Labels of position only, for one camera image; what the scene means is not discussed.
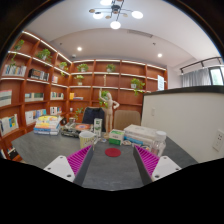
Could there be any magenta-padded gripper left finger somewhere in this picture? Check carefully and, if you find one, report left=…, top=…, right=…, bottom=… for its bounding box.
left=43, top=145, right=95, bottom=187

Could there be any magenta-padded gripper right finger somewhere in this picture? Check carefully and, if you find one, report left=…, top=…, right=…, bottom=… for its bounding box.
left=132, top=144, right=182, bottom=186

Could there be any yellow striped ceramic mug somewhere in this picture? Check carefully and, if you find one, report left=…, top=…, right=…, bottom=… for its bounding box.
left=79, top=130, right=98, bottom=150

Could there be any stack of white books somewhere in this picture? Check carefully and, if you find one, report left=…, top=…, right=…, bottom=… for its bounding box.
left=123, top=124, right=158, bottom=147

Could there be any stack of dark books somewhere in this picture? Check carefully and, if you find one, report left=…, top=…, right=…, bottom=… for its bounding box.
left=60, top=121, right=94, bottom=138

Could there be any stack of colourful books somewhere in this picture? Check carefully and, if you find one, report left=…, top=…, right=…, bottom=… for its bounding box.
left=33, top=115, right=63, bottom=136

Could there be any flat round red coaster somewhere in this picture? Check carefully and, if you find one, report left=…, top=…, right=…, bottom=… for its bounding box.
left=104, top=147, right=122, bottom=158

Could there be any small green white box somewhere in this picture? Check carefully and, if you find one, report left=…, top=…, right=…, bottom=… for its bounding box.
left=108, top=129, right=125, bottom=146

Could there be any tan upholstered chair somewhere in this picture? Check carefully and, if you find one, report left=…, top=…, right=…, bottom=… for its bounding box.
left=113, top=109, right=142, bottom=131

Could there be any dark blue chair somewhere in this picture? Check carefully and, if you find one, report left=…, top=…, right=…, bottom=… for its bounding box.
left=81, top=106, right=106, bottom=133

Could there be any wooden artist mannequin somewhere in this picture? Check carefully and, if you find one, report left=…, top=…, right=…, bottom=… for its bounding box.
left=98, top=87, right=120, bottom=134

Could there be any grey window curtain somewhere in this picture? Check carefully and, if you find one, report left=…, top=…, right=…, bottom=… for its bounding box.
left=181, top=67, right=212, bottom=88

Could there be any wooden bookshelf unit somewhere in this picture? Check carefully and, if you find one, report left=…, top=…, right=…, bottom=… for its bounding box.
left=0, top=29, right=169, bottom=161

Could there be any ceiling chandelier with round lamps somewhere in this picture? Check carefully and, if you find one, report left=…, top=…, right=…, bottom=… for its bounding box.
left=88, top=0, right=144, bottom=30

